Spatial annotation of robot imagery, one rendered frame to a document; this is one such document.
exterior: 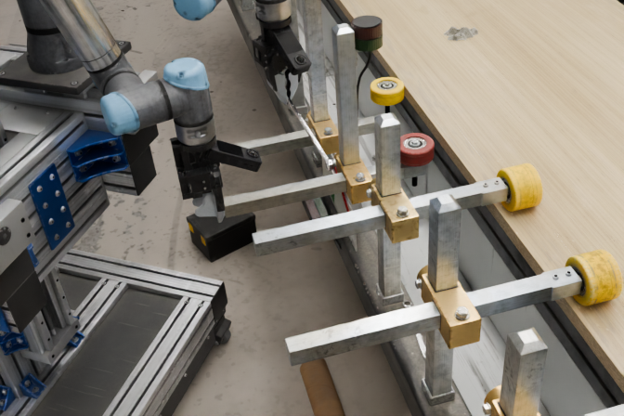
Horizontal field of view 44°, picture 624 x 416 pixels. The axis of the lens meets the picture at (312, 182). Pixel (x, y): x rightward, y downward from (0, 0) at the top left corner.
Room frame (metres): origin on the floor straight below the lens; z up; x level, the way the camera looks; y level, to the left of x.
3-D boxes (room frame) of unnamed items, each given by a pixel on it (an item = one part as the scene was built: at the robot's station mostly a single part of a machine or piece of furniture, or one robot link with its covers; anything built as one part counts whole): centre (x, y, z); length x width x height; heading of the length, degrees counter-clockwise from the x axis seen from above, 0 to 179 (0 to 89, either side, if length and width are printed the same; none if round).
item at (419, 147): (1.33, -0.22, 0.85); 0.08 x 0.08 x 0.11
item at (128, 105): (1.21, 0.31, 1.12); 0.11 x 0.11 x 0.08; 25
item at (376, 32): (1.35, -0.13, 1.17); 0.06 x 0.06 x 0.02
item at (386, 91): (1.58, -0.20, 0.85); 0.08 x 0.08 x 0.11
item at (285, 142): (1.54, 0.00, 0.80); 0.43 x 0.03 x 0.04; 102
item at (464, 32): (1.81, -0.42, 0.91); 0.09 x 0.07 x 0.02; 87
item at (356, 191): (1.32, -0.09, 0.85); 0.13 x 0.06 x 0.05; 12
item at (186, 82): (1.24, 0.21, 1.13); 0.09 x 0.08 x 0.11; 115
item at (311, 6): (1.59, -0.03, 0.92); 0.03 x 0.03 x 0.48; 12
